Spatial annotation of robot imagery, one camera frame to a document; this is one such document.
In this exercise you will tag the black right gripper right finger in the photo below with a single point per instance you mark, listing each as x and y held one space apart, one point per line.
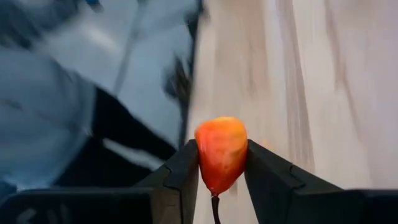
311 207

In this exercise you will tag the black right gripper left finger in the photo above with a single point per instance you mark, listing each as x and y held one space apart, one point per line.
109 207

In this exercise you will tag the small orange pepper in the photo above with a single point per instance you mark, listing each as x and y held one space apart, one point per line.
222 155

